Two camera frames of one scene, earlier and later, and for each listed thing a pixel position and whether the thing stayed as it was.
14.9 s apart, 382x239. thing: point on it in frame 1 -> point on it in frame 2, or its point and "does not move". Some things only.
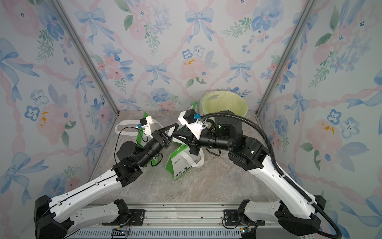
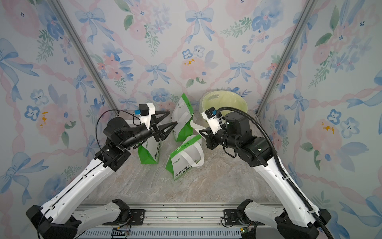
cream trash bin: x=215 y=101 does not move
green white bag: x=182 y=160 does not move
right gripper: x=186 y=131 -> x=212 y=143
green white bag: x=194 y=106 -> x=183 y=115
